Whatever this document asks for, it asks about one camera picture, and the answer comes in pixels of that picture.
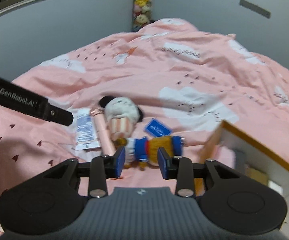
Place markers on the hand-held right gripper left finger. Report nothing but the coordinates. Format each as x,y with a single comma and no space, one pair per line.
119,162

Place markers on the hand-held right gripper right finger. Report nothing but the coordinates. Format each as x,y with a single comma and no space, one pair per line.
164,163

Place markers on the yellow bear plush blue clothes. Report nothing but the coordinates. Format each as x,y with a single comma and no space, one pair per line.
157,146

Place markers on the orange cardboard box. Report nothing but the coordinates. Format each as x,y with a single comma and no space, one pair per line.
272,162

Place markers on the pink bottle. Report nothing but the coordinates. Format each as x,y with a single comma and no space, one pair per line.
103,132

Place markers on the blue card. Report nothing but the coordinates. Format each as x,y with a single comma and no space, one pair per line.
157,127

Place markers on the white tube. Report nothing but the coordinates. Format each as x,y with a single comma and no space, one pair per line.
84,130

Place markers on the white mouse plush toy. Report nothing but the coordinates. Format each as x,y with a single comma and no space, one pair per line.
122,110

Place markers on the pink printed blanket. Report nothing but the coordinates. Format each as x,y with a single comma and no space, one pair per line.
184,62

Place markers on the column of plush toys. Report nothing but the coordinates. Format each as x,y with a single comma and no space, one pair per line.
142,5

